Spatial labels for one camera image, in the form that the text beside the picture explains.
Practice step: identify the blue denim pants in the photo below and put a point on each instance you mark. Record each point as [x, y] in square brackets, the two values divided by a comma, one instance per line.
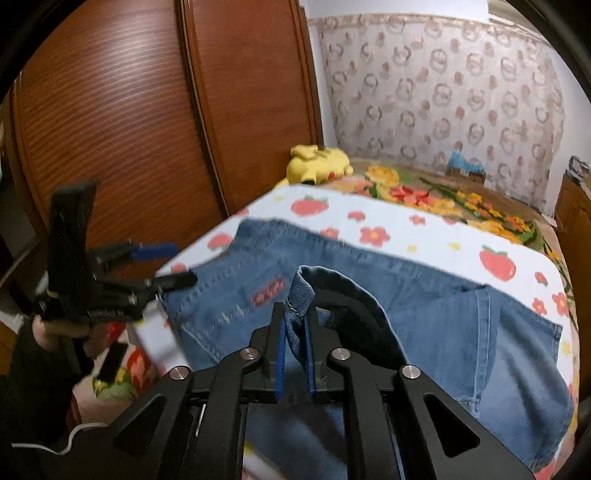
[415, 300]

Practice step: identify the wooden cabinet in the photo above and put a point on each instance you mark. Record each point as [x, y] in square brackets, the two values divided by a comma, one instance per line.
[575, 207]

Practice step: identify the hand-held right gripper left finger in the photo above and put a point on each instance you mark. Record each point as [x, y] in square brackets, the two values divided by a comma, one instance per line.
[280, 360]

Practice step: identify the wooden louvred wardrobe door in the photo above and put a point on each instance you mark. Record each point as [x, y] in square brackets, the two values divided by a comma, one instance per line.
[115, 115]
[254, 92]

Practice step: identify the brown flowered blanket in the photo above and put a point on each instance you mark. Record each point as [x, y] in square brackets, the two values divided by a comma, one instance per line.
[461, 198]

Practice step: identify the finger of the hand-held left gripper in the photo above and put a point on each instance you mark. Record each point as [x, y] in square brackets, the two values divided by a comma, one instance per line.
[152, 251]
[175, 280]

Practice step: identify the yellow plush toy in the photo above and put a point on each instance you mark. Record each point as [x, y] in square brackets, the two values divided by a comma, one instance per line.
[318, 164]

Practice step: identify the dark packaged bundle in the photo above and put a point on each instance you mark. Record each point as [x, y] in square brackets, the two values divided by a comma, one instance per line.
[579, 168]

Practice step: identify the white floral bed sheet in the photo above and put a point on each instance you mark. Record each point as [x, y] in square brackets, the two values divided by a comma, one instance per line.
[438, 235]

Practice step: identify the cardboard box with blue bag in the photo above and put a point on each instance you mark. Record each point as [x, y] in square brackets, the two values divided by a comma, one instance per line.
[461, 161]

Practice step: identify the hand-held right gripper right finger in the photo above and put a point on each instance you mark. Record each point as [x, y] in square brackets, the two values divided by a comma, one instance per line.
[309, 364]

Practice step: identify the person's left hand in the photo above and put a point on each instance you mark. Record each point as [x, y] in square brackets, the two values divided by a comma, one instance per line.
[55, 328]

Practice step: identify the person's left forearm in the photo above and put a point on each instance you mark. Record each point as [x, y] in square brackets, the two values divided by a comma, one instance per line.
[32, 392]

